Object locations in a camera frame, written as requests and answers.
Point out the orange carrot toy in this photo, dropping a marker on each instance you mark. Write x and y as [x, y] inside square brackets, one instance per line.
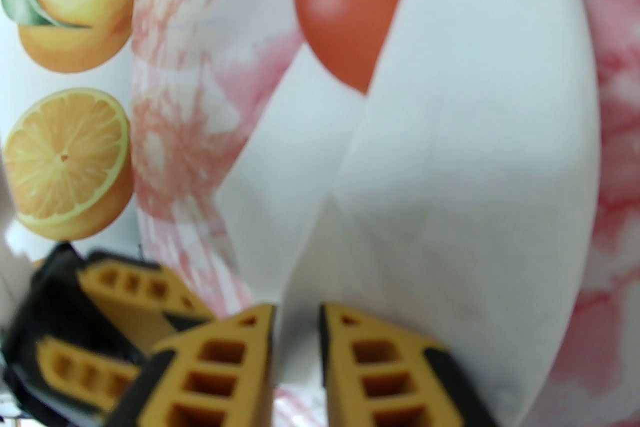
[340, 4]

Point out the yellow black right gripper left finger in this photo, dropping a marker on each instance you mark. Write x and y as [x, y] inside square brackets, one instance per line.
[215, 380]

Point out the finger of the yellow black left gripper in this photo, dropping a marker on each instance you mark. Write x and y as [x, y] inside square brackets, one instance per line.
[85, 370]
[130, 290]

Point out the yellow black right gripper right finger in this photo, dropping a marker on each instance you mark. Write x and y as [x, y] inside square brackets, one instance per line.
[385, 385]

